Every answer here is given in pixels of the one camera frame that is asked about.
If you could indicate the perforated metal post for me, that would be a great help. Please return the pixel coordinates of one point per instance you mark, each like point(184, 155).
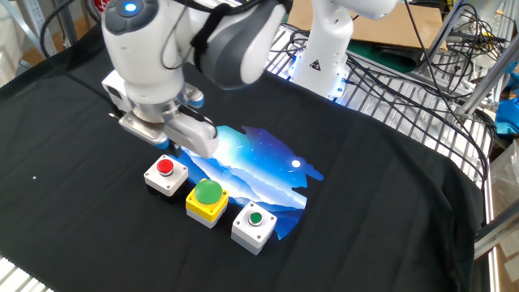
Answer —
point(38, 28)

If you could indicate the black cloth with blue print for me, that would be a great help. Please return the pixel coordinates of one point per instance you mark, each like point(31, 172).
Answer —
point(365, 203)

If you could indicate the red white sign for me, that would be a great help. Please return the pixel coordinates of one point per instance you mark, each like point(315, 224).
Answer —
point(101, 4)

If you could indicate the brown cardboard sheet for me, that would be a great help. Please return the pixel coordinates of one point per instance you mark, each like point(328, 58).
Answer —
point(405, 28)

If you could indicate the dark metal post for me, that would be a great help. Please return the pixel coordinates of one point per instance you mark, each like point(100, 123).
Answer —
point(67, 20)

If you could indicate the aluminium frame post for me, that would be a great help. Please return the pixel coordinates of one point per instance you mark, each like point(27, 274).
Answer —
point(444, 34)

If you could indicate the white box red button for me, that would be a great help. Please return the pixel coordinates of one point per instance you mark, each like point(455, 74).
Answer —
point(170, 182)

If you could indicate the clear plastic bag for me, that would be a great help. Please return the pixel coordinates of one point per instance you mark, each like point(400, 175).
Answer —
point(507, 170)

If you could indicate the yellow box green mushroom button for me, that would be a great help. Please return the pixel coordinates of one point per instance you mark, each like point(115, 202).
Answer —
point(200, 209)

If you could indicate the white box small green button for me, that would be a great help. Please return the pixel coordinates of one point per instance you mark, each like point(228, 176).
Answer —
point(251, 237)

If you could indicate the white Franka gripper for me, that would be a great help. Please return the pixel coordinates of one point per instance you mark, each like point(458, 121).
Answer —
point(198, 140)

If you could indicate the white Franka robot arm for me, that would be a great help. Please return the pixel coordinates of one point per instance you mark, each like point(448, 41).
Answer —
point(142, 61)

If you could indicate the aluminium frame profile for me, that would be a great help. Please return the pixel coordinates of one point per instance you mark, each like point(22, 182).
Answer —
point(494, 237)
point(486, 77)

